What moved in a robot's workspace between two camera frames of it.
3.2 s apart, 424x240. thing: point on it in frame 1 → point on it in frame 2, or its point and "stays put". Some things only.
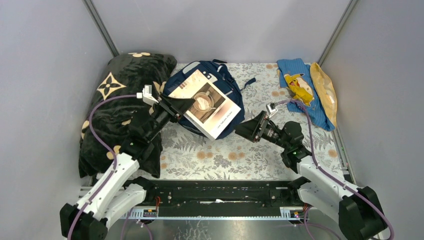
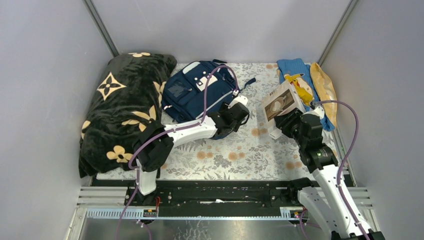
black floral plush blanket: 129,85 stays put
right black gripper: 250,129 → 286,120
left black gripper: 166,106 → 236,117
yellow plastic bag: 326,91 stays put
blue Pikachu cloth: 297,83 stays put
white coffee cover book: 212,110 → 285,100
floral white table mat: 186,155 stays put
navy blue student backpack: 224,79 stays put
